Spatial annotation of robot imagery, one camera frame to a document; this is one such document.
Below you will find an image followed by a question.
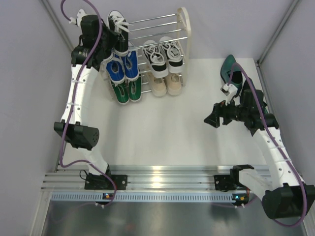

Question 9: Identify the beige lace sneaker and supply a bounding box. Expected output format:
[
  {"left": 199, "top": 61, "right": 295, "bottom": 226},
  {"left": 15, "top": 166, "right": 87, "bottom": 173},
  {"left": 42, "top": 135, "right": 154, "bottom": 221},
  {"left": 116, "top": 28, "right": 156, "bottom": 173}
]
[
  {"left": 146, "top": 72, "right": 167, "bottom": 97},
  {"left": 165, "top": 73, "right": 182, "bottom": 96}
]

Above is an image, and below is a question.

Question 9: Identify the blue sneaker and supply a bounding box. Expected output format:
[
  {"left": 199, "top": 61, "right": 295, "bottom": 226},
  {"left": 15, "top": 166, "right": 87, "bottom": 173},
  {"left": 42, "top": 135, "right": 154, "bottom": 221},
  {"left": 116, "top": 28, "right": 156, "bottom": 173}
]
[
  {"left": 121, "top": 50, "right": 139, "bottom": 81},
  {"left": 106, "top": 56, "right": 125, "bottom": 85}
]

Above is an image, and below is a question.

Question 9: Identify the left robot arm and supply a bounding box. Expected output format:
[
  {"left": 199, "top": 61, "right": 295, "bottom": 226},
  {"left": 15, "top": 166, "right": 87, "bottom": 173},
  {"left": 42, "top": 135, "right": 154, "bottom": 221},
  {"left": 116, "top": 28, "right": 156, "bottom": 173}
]
[{"left": 54, "top": 9, "right": 118, "bottom": 190}]

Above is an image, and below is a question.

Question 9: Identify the aluminium mounting rail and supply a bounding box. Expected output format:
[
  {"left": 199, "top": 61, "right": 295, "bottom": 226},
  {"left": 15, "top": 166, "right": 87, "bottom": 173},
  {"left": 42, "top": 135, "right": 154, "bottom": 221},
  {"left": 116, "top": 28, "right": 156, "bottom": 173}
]
[{"left": 41, "top": 165, "right": 232, "bottom": 192}]

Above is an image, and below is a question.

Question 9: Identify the perforated cable tray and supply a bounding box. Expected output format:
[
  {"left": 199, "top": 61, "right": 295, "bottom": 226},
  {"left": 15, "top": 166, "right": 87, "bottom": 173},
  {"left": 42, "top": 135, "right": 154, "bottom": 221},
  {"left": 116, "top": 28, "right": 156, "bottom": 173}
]
[{"left": 51, "top": 192, "right": 241, "bottom": 203}]

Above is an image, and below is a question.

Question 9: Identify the white metal shoe rack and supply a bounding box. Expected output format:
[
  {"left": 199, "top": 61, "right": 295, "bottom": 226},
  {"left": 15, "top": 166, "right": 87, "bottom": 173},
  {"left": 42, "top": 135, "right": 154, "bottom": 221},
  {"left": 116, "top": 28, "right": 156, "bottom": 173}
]
[{"left": 98, "top": 7, "right": 192, "bottom": 101}]

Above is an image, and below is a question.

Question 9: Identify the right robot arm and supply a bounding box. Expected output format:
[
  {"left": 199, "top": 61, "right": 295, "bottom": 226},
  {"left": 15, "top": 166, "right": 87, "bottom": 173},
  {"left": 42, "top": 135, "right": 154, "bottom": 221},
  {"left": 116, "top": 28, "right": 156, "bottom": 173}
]
[{"left": 204, "top": 84, "right": 315, "bottom": 219}]

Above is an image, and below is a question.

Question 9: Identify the teal heel shoe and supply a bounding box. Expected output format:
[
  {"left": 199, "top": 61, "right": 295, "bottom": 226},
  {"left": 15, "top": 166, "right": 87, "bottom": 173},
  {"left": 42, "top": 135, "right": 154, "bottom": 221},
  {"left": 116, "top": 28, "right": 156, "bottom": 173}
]
[
  {"left": 240, "top": 78, "right": 267, "bottom": 114},
  {"left": 220, "top": 54, "right": 243, "bottom": 95}
]

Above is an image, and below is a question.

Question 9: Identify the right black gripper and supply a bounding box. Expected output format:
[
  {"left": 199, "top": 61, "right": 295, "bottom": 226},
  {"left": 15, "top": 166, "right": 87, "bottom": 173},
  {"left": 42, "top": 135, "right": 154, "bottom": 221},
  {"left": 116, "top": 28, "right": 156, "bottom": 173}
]
[{"left": 204, "top": 95, "right": 250, "bottom": 128}]

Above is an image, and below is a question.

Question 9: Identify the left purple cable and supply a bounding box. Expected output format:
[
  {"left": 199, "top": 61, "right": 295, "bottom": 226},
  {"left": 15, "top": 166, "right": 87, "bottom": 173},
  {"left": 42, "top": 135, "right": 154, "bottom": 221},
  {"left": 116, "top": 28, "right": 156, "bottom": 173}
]
[{"left": 59, "top": 0, "right": 117, "bottom": 209}]

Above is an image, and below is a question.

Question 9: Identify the black white sneaker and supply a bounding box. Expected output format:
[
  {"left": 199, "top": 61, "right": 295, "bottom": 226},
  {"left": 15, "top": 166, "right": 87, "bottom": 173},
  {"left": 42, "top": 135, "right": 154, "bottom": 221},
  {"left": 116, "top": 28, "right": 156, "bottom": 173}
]
[
  {"left": 159, "top": 36, "right": 184, "bottom": 74},
  {"left": 142, "top": 40, "right": 168, "bottom": 78}
]

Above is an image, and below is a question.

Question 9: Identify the green sneaker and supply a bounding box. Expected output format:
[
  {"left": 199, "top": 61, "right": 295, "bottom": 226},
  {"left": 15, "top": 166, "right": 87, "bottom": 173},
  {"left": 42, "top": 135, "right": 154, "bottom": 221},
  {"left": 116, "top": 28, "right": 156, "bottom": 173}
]
[
  {"left": 128, "top": 76, "right": 142, "bottom": 102},
  {"left": 111, "top": 82, "right": 129, "bottom": 105}
]

